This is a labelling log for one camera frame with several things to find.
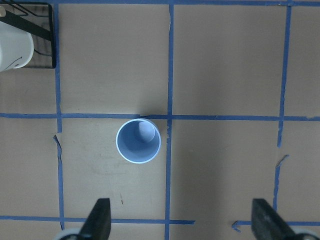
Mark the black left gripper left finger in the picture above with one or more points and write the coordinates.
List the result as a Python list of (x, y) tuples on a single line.
[(98, 224)]

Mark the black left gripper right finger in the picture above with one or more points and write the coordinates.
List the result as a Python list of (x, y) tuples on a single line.
[(266, 224)]

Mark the light blue plastic cup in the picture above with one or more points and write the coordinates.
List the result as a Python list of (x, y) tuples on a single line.
[(138, 141)]

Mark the black wire mug rack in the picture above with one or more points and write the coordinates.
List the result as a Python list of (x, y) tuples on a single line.
[(36, 18)]

